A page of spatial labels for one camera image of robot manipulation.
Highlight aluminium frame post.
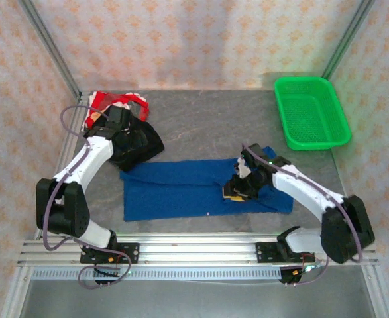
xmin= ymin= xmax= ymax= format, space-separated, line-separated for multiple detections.
xmin=17 ymin=0 xmax=82 ymax=97
xmin=321 ymin=0 xmax=377 ymax=80

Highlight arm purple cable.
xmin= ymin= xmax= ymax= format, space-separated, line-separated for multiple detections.
xmin=42 ymin=105 xmax=132 ymax=290
xmin=242 ymin=142 xmax=364 ymax=286

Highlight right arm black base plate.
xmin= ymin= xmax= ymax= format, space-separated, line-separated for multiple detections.
xmin=255 ymin=241 xmax=315 ymax=264

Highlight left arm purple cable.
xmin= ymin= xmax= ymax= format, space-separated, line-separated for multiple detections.
xmin=42 ymin=105 xmax=132 ymax=290

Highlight grey metal lower panel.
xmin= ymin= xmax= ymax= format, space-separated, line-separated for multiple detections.
xmin=18 ymin=280 xmax=377 ymax=318

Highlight red white t-shirt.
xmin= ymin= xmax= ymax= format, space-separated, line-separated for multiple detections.
xmin=83 ymin=91 xmax=150 ymax=130

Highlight grey slotted cable duct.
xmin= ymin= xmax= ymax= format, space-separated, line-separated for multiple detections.
xmin=31 ymin=266 xmax=283 ymax=280

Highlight aluminium frame leg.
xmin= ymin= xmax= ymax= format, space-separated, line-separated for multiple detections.
xmin=0 ymin=264 xmax=32 ymax=318
xmin=362 ymin=264 xmax=389 ymax=318

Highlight aluminium cross rails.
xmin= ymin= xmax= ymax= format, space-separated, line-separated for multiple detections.
xmin=17 ymin=231 xmax=380 ymax=268

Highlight small green-lit circuit board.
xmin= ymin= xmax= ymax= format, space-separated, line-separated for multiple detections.
xmin=302 ymin=261 xmax=324 ymax=274

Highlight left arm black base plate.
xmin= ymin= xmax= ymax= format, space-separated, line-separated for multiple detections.
xmin=80 ymin=242 xmax=140 ymax=265

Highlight green plastic basket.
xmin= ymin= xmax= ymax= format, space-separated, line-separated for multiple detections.
xmin=273 ymin=76 xmax=352 ymax=152

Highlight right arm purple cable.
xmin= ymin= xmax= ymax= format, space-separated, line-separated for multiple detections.
xmin=242 ymin=142 xmax=364 ymax=286

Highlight blue printed t-shirt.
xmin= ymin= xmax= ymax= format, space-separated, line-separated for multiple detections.
xmin=119 ymin=145 xmax=294 ymax=222

